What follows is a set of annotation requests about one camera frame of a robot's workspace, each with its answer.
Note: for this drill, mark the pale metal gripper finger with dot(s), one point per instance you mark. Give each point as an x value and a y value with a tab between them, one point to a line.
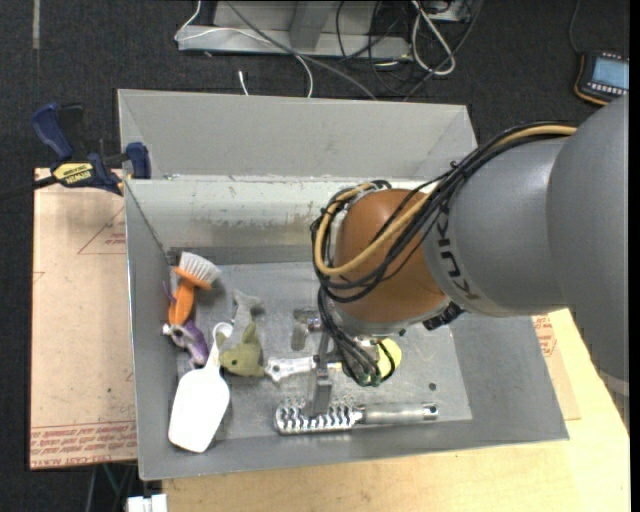
320	397
300	337

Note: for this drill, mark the white metal wrench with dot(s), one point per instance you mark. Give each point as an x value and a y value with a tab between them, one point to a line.
290	367

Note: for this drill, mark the grey toy shark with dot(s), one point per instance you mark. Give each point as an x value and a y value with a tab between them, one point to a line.
243	314

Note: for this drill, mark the yellow-green plush toy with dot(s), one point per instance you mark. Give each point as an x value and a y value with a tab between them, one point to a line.
241	361

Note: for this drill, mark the yellow ball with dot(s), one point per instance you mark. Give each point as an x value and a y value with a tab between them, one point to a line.
393	355

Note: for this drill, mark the purple toy animal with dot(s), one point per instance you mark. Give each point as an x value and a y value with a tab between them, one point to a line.
194	341

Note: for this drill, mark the white plastic scoop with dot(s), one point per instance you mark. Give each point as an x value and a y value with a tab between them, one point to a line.
197	405

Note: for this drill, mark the orange brush with white bristles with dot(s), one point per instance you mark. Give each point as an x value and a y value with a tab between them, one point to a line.
182	300

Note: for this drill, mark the grey metal bin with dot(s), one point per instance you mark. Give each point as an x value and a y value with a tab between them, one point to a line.
280	150

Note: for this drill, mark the brown cardboard board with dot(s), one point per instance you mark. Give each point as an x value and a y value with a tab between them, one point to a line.
75	325

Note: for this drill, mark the black cylinder on white bracket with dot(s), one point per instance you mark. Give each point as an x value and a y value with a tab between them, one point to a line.
442	316

